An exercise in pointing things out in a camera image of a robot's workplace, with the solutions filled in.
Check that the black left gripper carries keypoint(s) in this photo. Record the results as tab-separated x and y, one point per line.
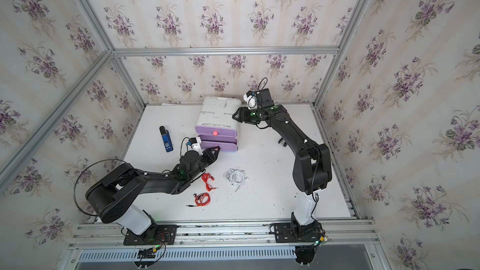
205	155

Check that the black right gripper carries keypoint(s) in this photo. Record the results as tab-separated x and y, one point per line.
242	115

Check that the purple top drawer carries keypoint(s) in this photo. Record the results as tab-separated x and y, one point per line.
223	131

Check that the purple drawer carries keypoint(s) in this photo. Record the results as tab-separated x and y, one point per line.
218	139
223	131

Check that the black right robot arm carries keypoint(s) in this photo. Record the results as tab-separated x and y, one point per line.
312	170

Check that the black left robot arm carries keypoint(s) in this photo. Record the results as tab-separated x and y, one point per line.
112	198

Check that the blue bottom drawer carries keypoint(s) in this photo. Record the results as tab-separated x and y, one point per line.
224	146

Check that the purple middle drawer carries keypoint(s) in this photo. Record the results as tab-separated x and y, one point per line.
218	139

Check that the white drawer cabinet shell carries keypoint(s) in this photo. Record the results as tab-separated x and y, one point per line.
217	112

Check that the red earphones upper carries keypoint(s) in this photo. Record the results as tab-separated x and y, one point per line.
206	177

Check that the red earphones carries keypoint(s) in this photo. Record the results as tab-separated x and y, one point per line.
200	200
206	177

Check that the white earphones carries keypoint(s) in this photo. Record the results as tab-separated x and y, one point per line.
236	177

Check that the red earphones lower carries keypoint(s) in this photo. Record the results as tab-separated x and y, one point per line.
200	200

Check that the blue black stapler box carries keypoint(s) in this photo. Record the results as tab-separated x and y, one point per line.
166	139

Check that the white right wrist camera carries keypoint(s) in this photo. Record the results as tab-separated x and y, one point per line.
250	100

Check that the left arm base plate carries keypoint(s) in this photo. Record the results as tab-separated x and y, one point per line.
154	235

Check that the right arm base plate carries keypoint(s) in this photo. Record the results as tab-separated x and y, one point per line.
292	232

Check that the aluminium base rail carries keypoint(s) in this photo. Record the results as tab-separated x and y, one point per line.
225	234

